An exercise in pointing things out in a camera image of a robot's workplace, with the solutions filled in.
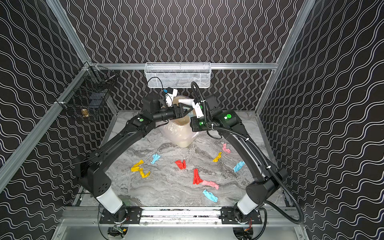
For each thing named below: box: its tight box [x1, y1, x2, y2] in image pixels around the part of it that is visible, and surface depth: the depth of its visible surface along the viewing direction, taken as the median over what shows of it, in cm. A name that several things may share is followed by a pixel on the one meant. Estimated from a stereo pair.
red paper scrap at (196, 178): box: [193, 168, 204, 185], surface depth 89 cm
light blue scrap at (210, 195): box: [202, 189, 219, 203], surface depth 81 cm
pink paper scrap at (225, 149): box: [222, 143, 231, 154], surface depth 101 cm
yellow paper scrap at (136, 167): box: [130, 159, 144, 172], surface depth 92 cm
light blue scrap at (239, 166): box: [233, 161, 246, 173], surface depth 92 cm
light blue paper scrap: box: [150, 153, 161, 165], surface depth 96 cm
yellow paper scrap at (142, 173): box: [139, 168, 151, 179], surface depth 89 cm
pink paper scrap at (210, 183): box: [202, 180, 220, 190], surface depth 87 cm
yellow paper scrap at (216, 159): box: [212, 152, 222, 162], surface depth 96 cm
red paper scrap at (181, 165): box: [175, 159, 187, 170], surface depth 92 cm
